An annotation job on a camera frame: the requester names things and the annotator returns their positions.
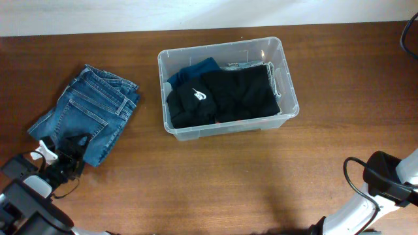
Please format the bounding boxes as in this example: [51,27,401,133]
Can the blue denim jeans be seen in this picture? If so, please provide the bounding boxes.
[27,65,140,167]

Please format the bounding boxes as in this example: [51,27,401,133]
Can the black Nike garment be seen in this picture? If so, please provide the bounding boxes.
[167,79,217,129]

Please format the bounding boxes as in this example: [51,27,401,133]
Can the dark blue shirt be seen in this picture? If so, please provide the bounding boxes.
[167,57,221,89]

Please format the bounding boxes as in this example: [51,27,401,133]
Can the black garment with red trim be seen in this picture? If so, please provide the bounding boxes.
[201,65,280,123]

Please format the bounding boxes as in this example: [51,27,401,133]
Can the light grey jeans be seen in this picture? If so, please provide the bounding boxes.
[221,61,281,101]

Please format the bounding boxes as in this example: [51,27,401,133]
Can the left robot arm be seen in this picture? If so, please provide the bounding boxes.
[1,133,110,235]

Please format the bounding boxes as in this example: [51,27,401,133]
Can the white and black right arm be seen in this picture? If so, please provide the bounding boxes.
[308,151,417,235]

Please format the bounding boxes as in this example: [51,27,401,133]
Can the clear plastic storage bin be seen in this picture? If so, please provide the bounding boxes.
[157,37,300,141]

